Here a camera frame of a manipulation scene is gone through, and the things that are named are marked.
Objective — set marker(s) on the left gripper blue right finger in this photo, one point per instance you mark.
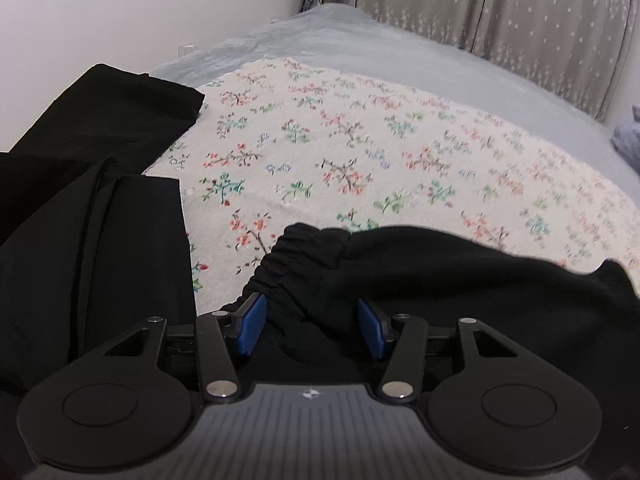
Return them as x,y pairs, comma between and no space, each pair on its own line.
376,328

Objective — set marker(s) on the blue grey cloth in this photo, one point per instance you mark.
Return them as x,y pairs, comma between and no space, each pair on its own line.
626,140

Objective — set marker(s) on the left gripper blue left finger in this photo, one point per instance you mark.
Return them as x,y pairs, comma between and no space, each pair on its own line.
248,322

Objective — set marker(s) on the floral white bed cover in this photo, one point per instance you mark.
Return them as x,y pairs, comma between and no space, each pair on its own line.
279,142

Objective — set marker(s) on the black pants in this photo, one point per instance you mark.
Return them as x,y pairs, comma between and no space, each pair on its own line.
503,366

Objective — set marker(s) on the grey patterned curtain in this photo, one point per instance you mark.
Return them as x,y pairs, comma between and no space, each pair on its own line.
575,49

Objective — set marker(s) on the light blue bed sheet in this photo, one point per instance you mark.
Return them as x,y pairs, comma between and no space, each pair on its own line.
343,38

